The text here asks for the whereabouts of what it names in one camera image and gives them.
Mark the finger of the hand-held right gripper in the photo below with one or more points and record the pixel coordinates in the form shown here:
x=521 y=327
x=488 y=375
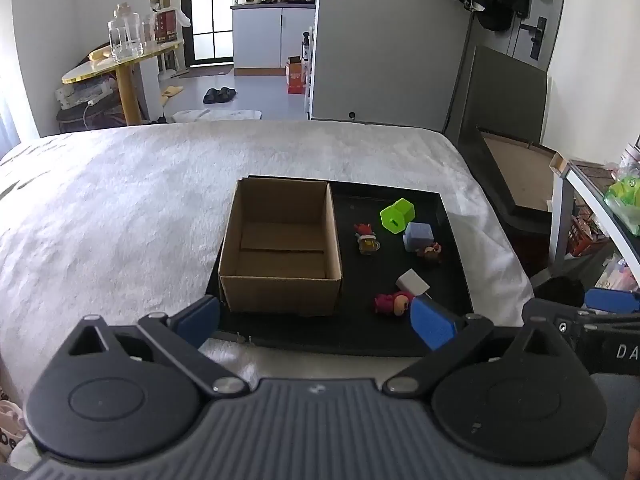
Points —
x=550 y=314
x=612 y=300

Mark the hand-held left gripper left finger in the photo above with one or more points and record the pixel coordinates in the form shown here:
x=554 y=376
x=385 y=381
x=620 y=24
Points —
x=200 y=317

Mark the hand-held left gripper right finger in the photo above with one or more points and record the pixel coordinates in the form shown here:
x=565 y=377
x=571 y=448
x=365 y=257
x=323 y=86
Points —
x=432 y=327

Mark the pink bear toy figure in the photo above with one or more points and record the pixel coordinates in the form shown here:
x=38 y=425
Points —
x=394 y=304

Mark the white plug charger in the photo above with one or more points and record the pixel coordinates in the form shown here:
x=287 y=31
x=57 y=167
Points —
x=412 y=281

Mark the small brown bear figure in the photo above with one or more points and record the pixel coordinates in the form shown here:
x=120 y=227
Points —
x=431 y=252

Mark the black tray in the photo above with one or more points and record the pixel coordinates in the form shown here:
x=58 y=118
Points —
x=370 y=280

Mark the lavender plastic block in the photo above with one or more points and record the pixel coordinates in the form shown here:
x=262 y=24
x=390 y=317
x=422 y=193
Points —
x=419 y=236

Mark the brown cardboard box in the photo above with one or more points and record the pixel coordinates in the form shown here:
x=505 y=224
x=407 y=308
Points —
x=280 y=255

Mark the small red-hat toy figure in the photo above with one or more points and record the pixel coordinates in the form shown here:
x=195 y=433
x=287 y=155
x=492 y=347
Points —
x=367 y=239

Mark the red basket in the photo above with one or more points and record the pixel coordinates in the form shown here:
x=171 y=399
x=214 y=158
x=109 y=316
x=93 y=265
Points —
x=586 y=237

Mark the green plastic bag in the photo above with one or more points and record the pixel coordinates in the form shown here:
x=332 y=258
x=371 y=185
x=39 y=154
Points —
x=625 y=205

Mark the glass side table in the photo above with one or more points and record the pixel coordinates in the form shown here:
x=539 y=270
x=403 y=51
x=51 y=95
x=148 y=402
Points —
x=595 y=195

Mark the green plastic block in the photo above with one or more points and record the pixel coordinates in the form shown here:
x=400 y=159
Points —
x=397 y=217

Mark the white floor mat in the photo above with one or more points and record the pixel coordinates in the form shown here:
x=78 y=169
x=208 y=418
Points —
x=217 y=115

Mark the black slipper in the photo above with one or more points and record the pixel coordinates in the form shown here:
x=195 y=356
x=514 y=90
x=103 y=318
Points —
x=227 y=94
x=211 y=96

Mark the grey leaning board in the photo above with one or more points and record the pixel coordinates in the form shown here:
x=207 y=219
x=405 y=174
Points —
x=500 y=95

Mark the pair of yellow slippers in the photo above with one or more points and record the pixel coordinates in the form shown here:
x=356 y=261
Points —
x=171 y=91

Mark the round yellow table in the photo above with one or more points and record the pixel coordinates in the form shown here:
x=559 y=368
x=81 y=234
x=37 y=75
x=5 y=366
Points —
x=125 y=90

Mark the brown doormat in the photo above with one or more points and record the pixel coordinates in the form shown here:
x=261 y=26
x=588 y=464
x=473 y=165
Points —
x=214 y=70

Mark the white power strip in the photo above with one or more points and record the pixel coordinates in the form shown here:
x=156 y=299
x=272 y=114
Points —
x=82 y=95

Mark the red and white carton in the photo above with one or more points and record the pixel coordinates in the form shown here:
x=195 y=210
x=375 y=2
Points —
x=296 y=76

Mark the white kitchen cabinet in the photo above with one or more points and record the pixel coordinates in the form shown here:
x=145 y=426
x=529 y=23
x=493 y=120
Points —
x=270 y=35

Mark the dark red carton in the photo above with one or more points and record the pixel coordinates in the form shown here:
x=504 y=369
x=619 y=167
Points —
x=166 y=27

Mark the black spray bottle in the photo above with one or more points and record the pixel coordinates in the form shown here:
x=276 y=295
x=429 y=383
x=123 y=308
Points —
x=306 y=45

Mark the black-framed glass door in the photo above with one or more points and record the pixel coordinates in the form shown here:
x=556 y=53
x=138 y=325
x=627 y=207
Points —
x=210 y=20

